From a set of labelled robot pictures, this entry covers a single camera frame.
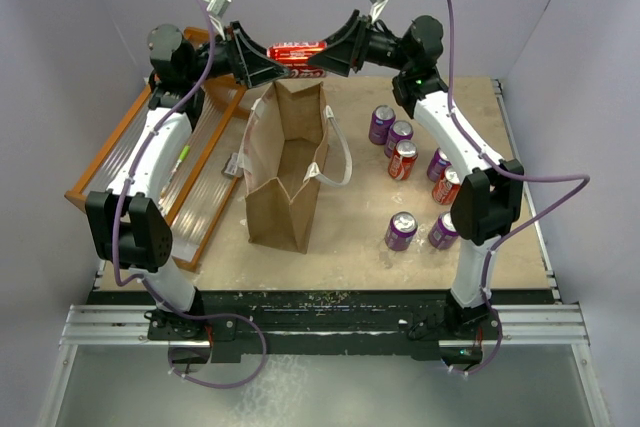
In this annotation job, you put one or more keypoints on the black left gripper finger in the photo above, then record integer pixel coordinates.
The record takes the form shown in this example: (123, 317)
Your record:
(246, 44)
(258, 68)

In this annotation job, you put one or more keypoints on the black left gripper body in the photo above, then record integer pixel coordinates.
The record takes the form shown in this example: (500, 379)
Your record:
(225, 59)

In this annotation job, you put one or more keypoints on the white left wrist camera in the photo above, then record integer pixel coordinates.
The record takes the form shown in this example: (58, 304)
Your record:
(214, 12)

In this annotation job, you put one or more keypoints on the purple soda can far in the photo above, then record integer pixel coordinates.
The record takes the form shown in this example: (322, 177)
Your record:
(382, 118)

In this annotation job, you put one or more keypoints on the purple soda can front left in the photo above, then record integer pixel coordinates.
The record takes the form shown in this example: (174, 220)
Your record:
(401, 230)

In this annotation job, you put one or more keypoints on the green marker pen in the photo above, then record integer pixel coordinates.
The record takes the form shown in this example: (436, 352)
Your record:
(181, 158)

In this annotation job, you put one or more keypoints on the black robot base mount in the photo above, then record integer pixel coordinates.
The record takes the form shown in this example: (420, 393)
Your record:
(420, 324)

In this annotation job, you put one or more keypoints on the brown canvas tote bag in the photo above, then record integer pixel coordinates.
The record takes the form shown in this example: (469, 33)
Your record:
(292, 145)

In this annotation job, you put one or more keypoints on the aluminium front rail frame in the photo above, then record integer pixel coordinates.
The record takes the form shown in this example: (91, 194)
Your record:
(109, 373)

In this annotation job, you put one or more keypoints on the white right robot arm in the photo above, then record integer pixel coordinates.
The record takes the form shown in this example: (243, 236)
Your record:
(490, 195)

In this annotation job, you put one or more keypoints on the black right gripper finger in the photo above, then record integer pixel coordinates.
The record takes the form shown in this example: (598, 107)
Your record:
(337, 58)
(346, 31)

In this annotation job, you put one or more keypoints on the orange wooden framed tray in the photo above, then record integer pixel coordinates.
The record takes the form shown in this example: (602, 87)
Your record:
(163, 201)

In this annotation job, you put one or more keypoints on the red cola can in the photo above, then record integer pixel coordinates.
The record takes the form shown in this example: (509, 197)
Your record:
(447, 187)
(293, 53)
(403, 160)

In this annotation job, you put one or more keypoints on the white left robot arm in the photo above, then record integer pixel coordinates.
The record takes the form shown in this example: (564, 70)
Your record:
(125, 220)

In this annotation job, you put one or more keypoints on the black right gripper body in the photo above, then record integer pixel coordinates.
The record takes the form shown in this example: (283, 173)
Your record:
(377, 47)

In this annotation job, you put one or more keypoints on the small brown packet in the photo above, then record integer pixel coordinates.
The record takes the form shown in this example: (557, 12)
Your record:
(233, 168)

